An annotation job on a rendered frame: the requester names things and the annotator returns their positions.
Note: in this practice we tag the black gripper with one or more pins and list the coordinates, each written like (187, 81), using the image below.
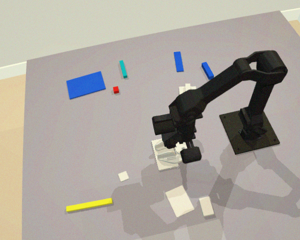
(190, 154)

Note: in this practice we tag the blue flat plate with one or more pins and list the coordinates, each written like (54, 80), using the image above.
(85, 85)

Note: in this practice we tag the small red block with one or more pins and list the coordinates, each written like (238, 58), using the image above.
(115, 89)

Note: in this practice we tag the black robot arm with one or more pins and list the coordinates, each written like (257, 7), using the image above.
(189, 105)

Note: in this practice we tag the yellow flat bar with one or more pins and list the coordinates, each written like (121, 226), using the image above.
(89, 205)

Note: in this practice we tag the teal rectangular bar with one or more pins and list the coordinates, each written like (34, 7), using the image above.
(123, 69)

